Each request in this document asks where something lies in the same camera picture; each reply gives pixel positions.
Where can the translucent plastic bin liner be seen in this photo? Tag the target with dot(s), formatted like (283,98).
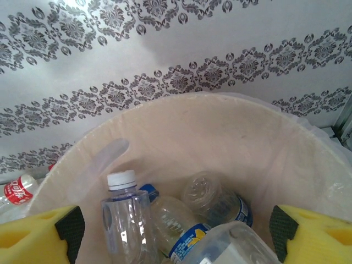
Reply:
(324,154)

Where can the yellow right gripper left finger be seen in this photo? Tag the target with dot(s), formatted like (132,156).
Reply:
(30,239)

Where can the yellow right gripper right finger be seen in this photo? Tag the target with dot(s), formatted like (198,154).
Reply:
(321,239)

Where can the aluminium frame post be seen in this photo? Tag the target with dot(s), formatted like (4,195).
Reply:
(343,123)

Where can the clear bottle with white cap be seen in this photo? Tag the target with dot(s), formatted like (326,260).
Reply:
(126,220)

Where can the cream ribbed plastic bin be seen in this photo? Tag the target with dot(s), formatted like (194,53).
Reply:
(206,137)

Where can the large clear plastic bottle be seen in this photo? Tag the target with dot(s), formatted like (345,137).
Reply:
(233,242)

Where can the clear bottle with red label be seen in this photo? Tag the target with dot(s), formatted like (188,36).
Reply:
(17,191)

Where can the clear bottle with blue label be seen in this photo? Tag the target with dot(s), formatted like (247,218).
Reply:
(209,195)
(176,222)

